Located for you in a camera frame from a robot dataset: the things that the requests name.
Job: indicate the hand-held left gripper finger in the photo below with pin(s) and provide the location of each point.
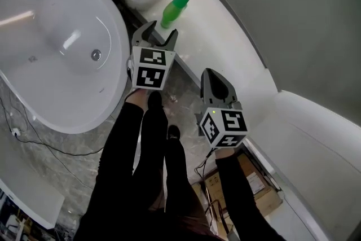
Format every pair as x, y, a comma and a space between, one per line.
139, 35
171, 42

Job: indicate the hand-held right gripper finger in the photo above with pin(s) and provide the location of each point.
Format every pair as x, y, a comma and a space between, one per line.
229, 90
206, 90

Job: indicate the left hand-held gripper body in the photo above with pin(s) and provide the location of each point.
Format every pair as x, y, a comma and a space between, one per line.
149, 76

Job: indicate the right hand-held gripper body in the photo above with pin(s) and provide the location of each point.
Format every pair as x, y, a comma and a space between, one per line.
232, 121

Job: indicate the green plastic bottle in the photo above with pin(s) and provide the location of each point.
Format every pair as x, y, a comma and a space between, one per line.
172, 9

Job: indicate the person's left forearm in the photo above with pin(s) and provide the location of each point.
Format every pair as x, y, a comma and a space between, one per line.
124, 132

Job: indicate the person's right forearm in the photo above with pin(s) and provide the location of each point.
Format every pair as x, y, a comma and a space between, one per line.
234, 183

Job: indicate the person's left black shoe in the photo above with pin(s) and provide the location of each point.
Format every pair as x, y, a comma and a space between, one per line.
155, 100

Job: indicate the person's black shoe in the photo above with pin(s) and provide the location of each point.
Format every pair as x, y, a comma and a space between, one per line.
155, 100
173, 132

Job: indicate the chrome bathtub drain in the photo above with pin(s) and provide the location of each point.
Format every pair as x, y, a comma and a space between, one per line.
96, 54

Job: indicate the white curved ledge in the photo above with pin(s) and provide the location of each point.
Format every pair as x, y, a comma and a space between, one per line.
225, 42

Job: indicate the person's right black shoe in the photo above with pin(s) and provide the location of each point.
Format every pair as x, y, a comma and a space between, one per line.
173, 132

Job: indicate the person's left leg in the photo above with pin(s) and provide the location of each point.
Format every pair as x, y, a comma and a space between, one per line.
153, 144

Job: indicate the person's leg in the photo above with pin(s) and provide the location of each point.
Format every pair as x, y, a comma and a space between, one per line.
153, 144
177, 172

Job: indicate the brown cardboard box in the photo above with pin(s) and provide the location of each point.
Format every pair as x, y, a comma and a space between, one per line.
262, 186

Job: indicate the person's right leg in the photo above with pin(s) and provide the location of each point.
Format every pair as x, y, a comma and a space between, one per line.
177, 172

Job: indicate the white bathtub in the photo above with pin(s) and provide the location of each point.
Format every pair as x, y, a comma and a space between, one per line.
56, 36

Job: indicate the person's black striped jacket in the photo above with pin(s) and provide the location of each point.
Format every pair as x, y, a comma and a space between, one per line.
169, 230

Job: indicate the white power strip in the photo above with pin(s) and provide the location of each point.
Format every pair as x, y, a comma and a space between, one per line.
15, 131

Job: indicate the white low cabinet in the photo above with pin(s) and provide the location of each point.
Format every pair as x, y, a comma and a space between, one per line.
31, 200

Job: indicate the cluttered tool shelf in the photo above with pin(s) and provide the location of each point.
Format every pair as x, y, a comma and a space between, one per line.
14, 225

